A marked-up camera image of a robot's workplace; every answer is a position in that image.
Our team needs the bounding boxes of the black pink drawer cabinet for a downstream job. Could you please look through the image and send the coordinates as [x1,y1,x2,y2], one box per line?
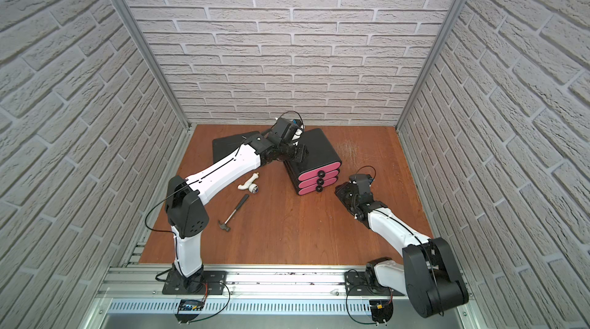
[284,128,342,195]

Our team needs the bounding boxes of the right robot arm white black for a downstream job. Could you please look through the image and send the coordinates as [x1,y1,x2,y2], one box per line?
[335,174,470,318]

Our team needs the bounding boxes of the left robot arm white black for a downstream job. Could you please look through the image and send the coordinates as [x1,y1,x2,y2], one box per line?
[163,116,306,288]

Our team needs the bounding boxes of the white plastic water tap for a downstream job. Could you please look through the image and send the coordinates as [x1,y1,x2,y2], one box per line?
[238,172,259,194]

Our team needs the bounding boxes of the black plastic tool case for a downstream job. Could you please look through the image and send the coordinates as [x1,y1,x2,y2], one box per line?
[212,131,259,163]

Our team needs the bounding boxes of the right small connector board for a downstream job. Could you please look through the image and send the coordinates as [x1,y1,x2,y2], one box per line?
[369,300,394,325]

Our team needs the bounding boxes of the left small circuit board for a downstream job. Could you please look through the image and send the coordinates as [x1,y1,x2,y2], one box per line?
[175,299,205,324]

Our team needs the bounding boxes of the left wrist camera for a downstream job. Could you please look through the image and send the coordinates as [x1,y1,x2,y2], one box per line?
[273,118,304,142]

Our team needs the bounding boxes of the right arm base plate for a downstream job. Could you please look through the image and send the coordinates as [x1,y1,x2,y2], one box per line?
[344,269,404,297]

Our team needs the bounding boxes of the hammer with black handle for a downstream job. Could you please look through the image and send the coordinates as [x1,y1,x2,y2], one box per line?
[218,195,250,232]

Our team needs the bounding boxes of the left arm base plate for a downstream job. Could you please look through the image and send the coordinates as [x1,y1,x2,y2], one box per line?
[162,269,227,296]

